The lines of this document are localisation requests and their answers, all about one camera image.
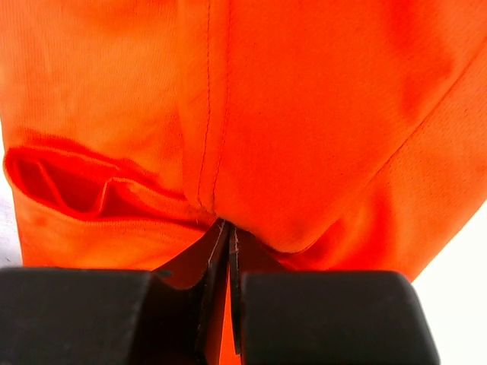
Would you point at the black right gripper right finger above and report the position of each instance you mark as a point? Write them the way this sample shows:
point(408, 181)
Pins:
point(280, 316)

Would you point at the orange t-shirt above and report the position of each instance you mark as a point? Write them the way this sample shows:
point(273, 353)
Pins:
point(343, 135)

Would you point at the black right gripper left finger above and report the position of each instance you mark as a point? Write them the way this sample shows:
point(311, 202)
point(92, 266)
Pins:
point(171, 315)

